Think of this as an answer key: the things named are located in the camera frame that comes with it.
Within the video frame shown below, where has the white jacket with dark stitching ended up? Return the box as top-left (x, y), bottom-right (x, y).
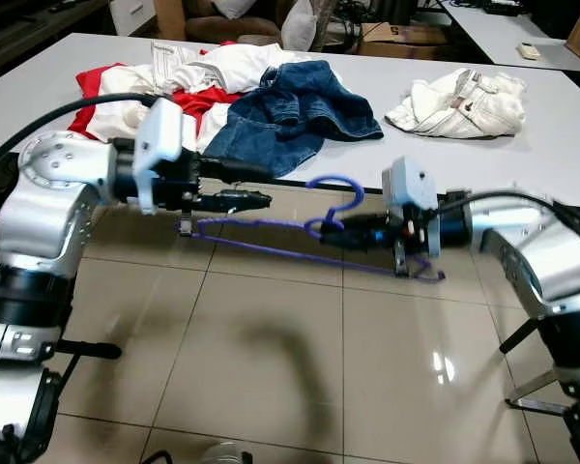
top-left (385, 68), bottom-right (529, 139)

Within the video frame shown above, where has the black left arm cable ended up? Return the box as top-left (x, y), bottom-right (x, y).
top-left (0, 90), bottom-right (163, 165)

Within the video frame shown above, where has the grey robot foot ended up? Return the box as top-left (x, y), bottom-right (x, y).
top-left (198, 440), bottom-right (254, 464)

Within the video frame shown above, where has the purple plastic hanger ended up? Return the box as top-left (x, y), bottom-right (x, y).
top-left (179, 174), bottom-right (446, 283)

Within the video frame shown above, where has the dark wooden desk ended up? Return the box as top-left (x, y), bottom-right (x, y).
top-left (0, 0), bottom-right (112, 83)

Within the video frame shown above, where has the red and white garment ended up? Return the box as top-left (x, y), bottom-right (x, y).
top-left (70, 60), bottom-right (243, 151)

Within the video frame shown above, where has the brown cardboard box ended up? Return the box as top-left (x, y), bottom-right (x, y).
top-left (356, 19), bottom-right (448, 61)

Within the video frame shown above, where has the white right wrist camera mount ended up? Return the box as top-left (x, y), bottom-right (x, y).
top-left (381, 158), bottom-right (444, 278)

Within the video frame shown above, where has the blue denim jacket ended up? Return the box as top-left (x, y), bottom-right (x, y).
top-left (203, 60), bottom-right (385, 180)

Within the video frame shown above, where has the white crumpled garment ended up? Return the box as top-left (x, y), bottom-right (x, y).
top-left (159, 41), bottom-right (344, 98)

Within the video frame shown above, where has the small white pillow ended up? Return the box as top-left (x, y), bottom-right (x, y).
top-left (211, 0), bottom-right (259, 20)

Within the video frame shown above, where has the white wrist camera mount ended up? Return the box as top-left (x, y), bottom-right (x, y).
top-left (132, 97), bottom-right (196, 236)
top-left (381, 158), bottom-right (444, 278)

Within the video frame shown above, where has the tall white pillow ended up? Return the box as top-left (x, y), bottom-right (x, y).
top-left (278, 0), bottom-right (318, 52)

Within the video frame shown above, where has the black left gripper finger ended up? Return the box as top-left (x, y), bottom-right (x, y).
top-left (203, 158), bottom-right (276, 185)
top-left (199, 189), bottom-right (275, 216)

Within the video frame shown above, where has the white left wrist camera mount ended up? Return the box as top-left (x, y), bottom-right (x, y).
top-left (132, 97), bottom-right (196, 236)

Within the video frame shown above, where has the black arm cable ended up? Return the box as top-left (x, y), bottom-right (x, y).
top-left (433, 190), bottom-right (580, 243)
top-left (0, 90), bottom-right (163, 165)

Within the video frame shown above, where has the white table with black legs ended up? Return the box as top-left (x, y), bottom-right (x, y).
top-left (443, 0), bottom-right (580, 73)
top-left (0, 31), bottom-right (580, 419)

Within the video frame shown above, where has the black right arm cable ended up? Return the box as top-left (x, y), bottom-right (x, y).
top-left (433, 190), bottom-right (580, 243)

